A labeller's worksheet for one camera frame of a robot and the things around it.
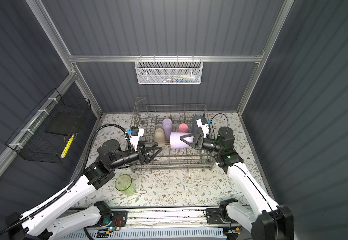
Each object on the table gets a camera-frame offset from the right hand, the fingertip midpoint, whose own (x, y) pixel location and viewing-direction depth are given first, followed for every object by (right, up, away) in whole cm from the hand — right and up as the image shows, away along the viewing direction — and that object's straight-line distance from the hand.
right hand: (184, 142), depth 67 cm
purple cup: (-4, 0, -2) cm, 4 cm away
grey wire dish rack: (-24, +14, +46) cm, 54 cm away
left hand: (-11, -1, -4) cm, 11 cm away
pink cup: (+1, +6, +27) cm, 27 cm away
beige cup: (-14, +1, +25) cm, 29 cm away
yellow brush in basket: (-54, -2, +2) cm, 54 cm away
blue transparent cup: (+9, +6, +30) cm, 32 cm away
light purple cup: (-10, +8, +27) cm, 30 cm away
